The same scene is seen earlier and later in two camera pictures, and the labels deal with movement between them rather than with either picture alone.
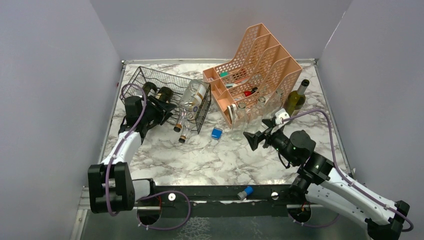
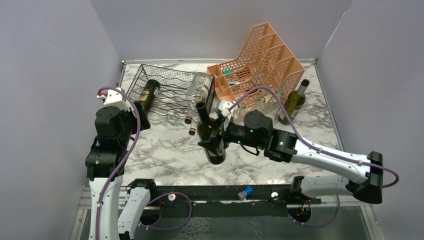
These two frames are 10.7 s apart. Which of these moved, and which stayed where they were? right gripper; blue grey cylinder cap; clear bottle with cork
Moved: clear bottle with cork; right gripper
Stayed: blue grey cylinder cap
